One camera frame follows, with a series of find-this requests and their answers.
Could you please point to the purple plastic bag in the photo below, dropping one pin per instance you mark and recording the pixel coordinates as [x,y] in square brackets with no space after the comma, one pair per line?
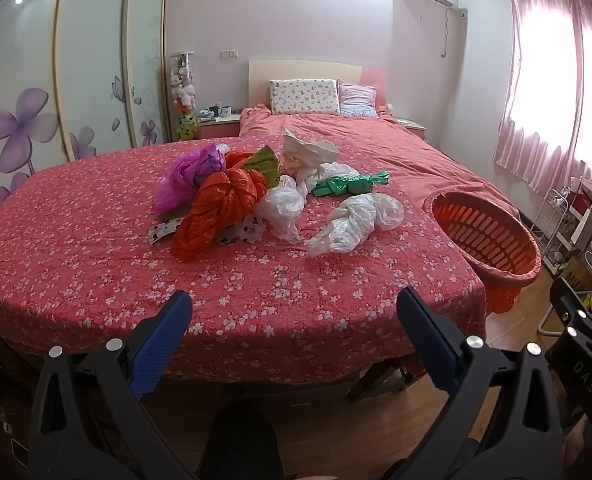
[186,175]

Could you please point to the pink duvet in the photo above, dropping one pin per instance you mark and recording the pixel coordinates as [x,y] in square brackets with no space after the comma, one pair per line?
[401,160]

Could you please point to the pink striped pillow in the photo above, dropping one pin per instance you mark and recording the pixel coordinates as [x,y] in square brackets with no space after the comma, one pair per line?
[357,100]

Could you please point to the white floral pillow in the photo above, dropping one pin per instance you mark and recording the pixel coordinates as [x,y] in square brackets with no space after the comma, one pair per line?
[303,96]

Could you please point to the black and white spotted bag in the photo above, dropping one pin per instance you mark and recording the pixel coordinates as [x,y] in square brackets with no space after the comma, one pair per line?
[236,234]

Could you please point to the small orange plastic bag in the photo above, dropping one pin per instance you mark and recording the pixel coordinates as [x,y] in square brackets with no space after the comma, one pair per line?
[236,159]

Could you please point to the yellow-green paw print bag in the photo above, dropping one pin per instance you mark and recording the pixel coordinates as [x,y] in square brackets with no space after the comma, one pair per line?
[266,165]

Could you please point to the beige bed headboard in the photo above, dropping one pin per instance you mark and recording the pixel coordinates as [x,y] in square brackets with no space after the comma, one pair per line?
[301,69]

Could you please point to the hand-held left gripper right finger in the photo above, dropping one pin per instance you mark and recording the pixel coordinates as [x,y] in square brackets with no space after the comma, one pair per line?
[427,342]

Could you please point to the wardrobe with purple flower doors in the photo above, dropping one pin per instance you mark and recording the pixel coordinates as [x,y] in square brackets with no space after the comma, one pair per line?
[91,60]

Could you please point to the wooden table frame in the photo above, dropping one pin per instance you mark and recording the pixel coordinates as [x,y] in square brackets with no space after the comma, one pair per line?
[373,382]

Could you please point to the pink and white nightstand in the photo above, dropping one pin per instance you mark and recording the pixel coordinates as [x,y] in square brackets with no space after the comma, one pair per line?
[412,127]
[218,127]

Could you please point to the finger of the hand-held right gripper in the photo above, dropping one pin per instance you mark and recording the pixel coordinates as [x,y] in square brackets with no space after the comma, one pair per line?
[576,305]

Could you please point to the pink curtain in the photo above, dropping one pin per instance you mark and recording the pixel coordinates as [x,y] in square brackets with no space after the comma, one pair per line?
[551,85]

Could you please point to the white knotted plastic bag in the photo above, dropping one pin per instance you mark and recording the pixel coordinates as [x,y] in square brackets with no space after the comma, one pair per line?
[281,205]
[351,225]

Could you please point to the white wall switch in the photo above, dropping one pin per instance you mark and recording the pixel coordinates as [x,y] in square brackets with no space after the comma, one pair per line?
[229,53]

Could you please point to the small white plastic bag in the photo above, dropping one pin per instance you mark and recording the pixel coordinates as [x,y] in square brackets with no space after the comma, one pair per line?
[326,172]

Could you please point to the clear tube of plush toys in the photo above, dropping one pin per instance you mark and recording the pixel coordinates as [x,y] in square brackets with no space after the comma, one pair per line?
[182,85]

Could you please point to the yellow-green frog plush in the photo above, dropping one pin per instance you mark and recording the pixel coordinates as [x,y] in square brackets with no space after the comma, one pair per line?
[187,127]

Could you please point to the green plastic bag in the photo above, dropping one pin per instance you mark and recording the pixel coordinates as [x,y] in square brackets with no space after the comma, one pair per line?
[346,185]

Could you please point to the orange plastic laundry basket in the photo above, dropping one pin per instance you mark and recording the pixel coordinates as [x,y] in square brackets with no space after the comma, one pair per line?
[476,230]

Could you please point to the red floral cloth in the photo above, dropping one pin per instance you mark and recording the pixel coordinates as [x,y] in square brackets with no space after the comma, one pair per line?
[101,270]

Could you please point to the cream plastic bag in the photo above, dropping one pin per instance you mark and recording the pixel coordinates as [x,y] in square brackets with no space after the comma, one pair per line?
[306,152]

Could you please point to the large orange plastic bag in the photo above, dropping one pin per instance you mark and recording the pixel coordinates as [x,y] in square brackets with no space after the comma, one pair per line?
[216,210]

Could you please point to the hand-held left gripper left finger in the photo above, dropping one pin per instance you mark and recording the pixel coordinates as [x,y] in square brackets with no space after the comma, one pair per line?
[160,347]

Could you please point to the white air conditioner pipe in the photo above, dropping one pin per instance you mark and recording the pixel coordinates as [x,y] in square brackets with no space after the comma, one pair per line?
[446,30]

